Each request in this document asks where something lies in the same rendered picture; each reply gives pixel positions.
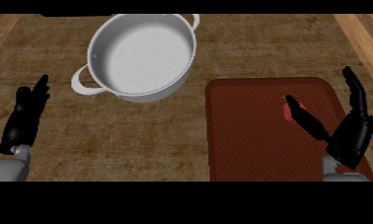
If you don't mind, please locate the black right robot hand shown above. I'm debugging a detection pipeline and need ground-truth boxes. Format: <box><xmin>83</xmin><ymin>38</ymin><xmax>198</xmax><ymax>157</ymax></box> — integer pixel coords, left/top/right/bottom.
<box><xmin>285</xmin><ymin>65</ymin><xmax>373</xmax><ymax>171</ymax></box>

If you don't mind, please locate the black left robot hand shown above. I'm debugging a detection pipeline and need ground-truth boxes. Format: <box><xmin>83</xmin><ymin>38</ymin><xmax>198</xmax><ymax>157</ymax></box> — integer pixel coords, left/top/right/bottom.
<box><xmin>0</xmin><ymin>74</ymin><xmax>53</xmax><ymax>156</ymax></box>

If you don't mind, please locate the red bell pepper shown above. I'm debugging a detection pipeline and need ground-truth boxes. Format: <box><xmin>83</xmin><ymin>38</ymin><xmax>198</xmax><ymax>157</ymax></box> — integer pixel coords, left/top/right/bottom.
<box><xmin>282</xmin><ymin>96</ymin><xmax>308</xmax><ymax>123</ymax></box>

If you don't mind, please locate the white metal pot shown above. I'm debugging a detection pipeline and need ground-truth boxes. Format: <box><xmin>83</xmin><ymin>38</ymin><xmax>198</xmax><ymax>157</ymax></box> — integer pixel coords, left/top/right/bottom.
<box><xmin>70</xmin><ymin>14</ymin><xmax>201</xmax><ymax>104</ymax></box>

